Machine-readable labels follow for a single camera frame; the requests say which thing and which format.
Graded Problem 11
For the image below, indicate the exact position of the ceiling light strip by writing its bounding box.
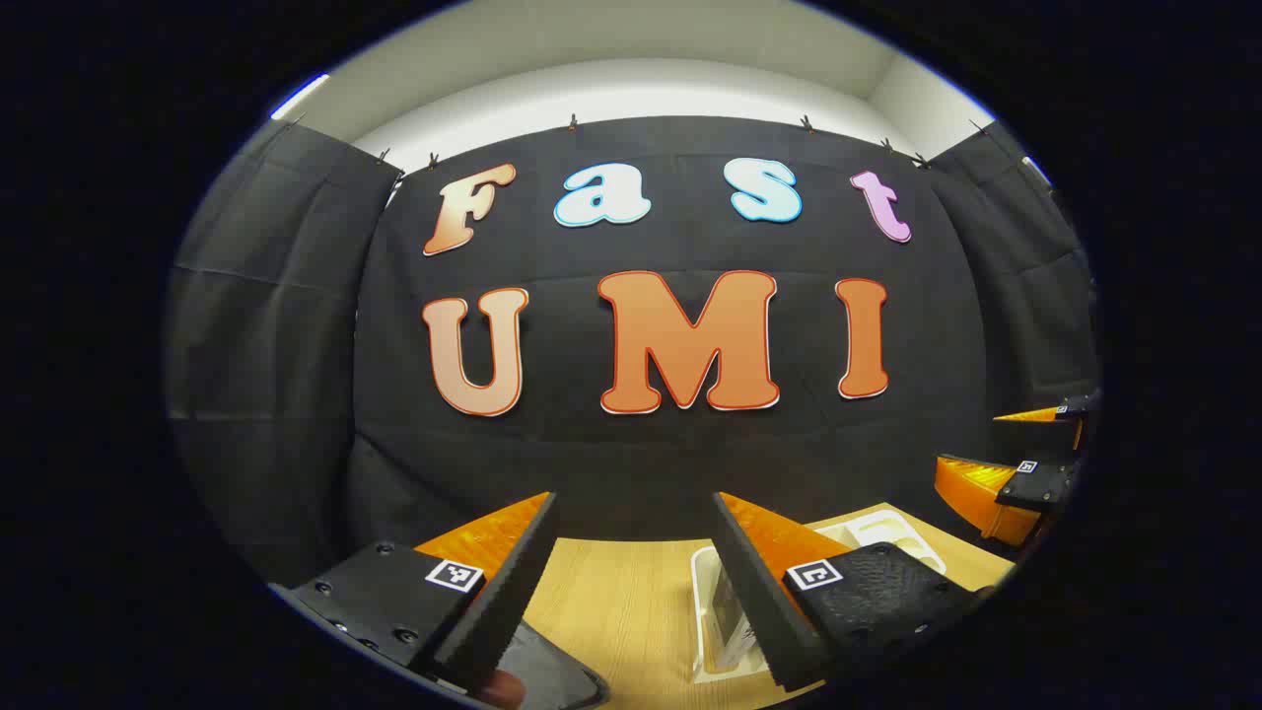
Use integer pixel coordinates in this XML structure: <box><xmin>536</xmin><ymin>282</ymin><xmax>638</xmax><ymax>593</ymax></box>
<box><xmin>270</xmin><ymin>73</ymin><xmax>332</xmax><ymax>122</ymax></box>

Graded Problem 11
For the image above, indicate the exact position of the white bookshelf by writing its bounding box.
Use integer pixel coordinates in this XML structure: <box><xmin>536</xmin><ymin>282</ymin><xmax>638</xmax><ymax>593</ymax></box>
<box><xmin>690</xmin><ymin>503</ymin><xmax>947</xmax><ymax>686</ymax></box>

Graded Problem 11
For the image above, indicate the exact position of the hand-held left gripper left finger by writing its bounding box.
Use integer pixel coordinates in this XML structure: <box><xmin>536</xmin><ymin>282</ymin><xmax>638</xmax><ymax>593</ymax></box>
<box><xmin>268</xmin><ymin>490</ymin><xmax>561</xmax><ymax>691</ymax></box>

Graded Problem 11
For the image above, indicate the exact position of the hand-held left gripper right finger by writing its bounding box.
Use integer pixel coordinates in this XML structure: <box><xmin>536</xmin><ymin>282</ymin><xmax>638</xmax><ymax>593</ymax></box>
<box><xmin>710</xmin><ymin>490</ymin><xmax>997</xmax><ymax>693</ymax></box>

